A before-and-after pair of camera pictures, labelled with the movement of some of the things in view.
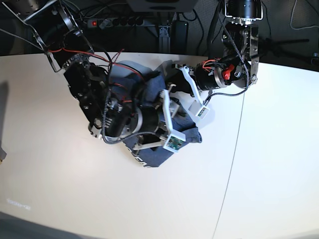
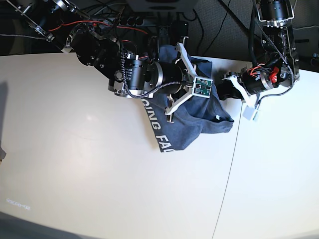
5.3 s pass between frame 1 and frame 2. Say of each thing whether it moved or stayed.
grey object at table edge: stayed
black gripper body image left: moved
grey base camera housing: stayed
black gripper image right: moved
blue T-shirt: moved
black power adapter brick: stayed
